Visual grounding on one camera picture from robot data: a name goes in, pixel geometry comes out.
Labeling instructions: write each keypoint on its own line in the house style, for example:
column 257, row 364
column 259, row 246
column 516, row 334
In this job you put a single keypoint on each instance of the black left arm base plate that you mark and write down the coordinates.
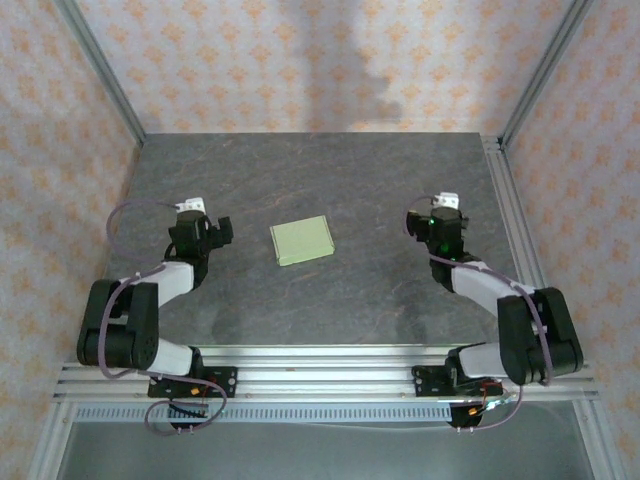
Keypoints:
column 227, row 382

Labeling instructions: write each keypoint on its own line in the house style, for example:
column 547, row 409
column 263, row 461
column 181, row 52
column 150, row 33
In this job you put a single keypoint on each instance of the aluminium frame leg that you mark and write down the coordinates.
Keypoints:
column 590, row 440
column 52, row 440

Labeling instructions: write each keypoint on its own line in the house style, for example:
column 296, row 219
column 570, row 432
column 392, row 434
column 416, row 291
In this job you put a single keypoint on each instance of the light green paper box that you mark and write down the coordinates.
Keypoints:
column 302, row 240

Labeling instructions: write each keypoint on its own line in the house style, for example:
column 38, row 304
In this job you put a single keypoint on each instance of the aluminium side rail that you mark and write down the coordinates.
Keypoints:
column 509, row 210

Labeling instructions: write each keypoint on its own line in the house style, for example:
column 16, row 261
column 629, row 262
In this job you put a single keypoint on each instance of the aluminium frame post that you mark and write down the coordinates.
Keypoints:
column 104, row 70
column 545, row 70

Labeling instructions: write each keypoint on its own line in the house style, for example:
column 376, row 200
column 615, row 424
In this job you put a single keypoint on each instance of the aluminium mounting rail beam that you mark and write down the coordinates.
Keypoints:
column 325, row 375

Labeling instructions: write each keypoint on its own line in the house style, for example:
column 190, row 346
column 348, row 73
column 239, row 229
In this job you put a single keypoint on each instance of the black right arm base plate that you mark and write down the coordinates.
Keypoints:
column 425, row 382

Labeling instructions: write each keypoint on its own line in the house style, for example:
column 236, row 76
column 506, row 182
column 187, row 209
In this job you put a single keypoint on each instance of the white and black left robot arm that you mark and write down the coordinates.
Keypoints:
column 120, row 325

